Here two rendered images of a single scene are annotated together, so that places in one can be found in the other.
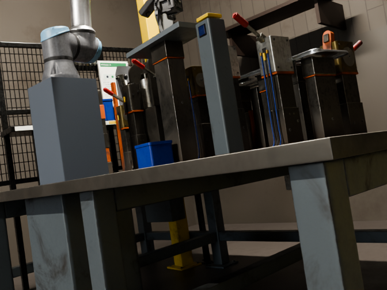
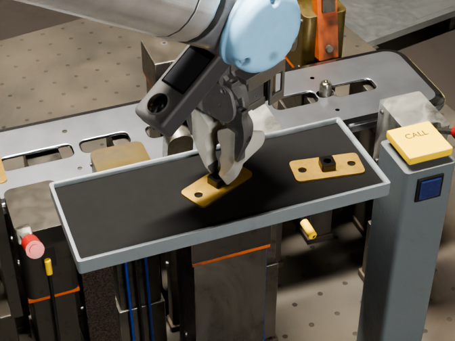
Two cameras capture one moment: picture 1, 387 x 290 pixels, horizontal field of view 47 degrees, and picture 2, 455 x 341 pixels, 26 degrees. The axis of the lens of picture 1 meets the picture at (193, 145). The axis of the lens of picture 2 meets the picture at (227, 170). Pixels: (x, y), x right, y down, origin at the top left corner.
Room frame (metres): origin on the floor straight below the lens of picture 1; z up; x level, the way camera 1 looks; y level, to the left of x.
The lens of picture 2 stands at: (1.37, 0.87, 1.89)
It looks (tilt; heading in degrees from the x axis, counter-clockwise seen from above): 39 degrees down; 286
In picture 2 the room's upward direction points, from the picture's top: straight up
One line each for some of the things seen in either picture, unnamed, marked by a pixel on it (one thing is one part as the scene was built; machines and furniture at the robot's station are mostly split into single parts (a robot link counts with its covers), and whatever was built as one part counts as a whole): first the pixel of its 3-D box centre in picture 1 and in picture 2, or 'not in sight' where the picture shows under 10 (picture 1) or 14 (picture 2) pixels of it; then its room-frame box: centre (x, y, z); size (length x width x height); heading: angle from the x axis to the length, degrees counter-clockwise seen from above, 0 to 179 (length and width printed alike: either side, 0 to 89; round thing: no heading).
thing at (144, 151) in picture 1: (155, 155); not in sight; (1.58, 0.14, 0.74); 0.11 x 0.10 x 0.09; 37
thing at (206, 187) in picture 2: not in sight; (217, 180); (1.63, 0.04, 1.17); 0.08 x 0.04 x 0.01; 62
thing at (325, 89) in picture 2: not in sight; (325, 91); (1.59, -0.40, 1.00); 0.02 x 0.02 x 0.04
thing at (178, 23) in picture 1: (165, 42); (220, 189); (1.62, 0.05, 1.16); 0.37 x 0.14 x 0.02; 37
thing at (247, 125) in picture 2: (159, 14); (233, 124); (1.61, 0.05, 1.26); 0.05 x 0.02 x 0.09; 152
